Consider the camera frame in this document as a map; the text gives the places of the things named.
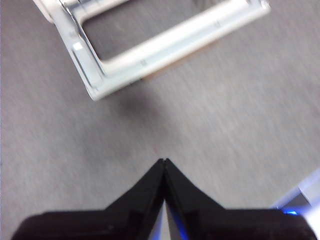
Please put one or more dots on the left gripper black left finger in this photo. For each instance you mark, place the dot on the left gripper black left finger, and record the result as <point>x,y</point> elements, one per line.
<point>100,225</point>

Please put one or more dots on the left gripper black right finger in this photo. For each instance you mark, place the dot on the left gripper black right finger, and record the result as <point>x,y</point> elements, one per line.
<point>225,225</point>

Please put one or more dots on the glass-window oven door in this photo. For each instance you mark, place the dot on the glass-window oven door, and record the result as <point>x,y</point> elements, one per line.
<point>175,42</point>

